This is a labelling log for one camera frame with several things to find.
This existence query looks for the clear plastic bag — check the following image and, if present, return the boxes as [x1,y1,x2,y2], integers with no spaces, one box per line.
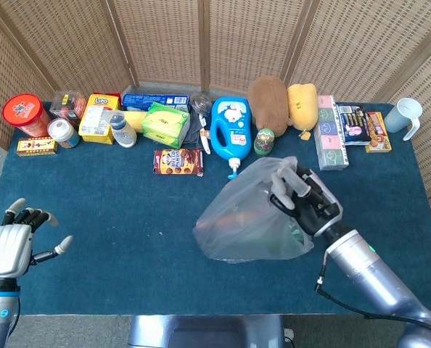
[192,156,315,264]

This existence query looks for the red canister with orange lid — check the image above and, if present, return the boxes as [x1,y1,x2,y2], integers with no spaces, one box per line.
[1,93,52,138]

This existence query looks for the small yellow red box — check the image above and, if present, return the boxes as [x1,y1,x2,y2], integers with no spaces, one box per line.
[16,136,59,157]

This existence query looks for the green item inside bag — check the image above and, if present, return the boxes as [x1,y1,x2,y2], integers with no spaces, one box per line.
[287,217,306,253]

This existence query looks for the blue detergent bottle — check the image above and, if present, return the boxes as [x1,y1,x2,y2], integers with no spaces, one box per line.
[210,96,253,181]

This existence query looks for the pale blue plastic pitcher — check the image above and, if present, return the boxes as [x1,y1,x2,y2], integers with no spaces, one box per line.
[383,97,424,142]

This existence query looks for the long blue box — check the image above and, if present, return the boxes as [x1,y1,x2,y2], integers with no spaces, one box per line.
[121,93,191,113]

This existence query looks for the green gold egg toy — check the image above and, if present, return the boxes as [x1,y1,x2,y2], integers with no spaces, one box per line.
[253,127,276,157]

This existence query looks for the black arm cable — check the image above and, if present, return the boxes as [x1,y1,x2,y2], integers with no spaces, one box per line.
[313,252,423,324]

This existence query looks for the white orange small knife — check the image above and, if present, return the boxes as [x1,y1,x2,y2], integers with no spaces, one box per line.
[198,113,212,156]

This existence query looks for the clear plastic box red contents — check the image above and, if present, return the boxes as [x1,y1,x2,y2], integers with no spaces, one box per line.
[49,90,88,128]

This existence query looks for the yellow sponge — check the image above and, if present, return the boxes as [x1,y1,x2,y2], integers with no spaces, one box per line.
[123,110,148,133]

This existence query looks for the Hello Panda biscuit box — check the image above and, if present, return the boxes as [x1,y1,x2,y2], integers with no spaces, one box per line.
[153,147,205,178]

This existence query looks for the green tissue pack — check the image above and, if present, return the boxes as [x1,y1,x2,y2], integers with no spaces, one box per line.
[141,101,192,150]

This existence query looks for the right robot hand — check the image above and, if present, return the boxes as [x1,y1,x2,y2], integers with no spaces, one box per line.
[269,164,344,238]

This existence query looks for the brown plush toy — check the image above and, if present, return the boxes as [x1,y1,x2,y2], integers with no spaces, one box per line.
[247,75,291,138]

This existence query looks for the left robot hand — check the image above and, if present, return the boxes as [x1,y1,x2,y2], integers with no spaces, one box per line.
[0,197,74,290]

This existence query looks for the white bottle with blue cap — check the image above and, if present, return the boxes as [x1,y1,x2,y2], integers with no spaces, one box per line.
[108,110,138,149]

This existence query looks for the silver robot torso base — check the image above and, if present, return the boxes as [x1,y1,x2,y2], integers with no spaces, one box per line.
[128,314,287,348]

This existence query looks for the nut jar with white lid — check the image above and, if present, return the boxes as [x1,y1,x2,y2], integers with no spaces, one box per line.
[46,117,81,149]

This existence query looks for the clear glass cup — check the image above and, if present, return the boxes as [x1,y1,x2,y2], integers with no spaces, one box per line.
[189,91,213,116]

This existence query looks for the dark grey cloth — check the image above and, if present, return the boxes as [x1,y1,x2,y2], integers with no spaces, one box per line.
[181,108,203,150]

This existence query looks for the yellow plush toy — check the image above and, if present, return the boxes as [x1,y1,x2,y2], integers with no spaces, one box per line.
[286,83,319,140]

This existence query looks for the pastel tissue multipack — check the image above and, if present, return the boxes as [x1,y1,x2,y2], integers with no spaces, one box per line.
[316,94,350,172]

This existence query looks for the yellow Lipo biscuit pack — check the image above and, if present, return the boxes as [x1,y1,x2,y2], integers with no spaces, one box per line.
[78,93,123,146]

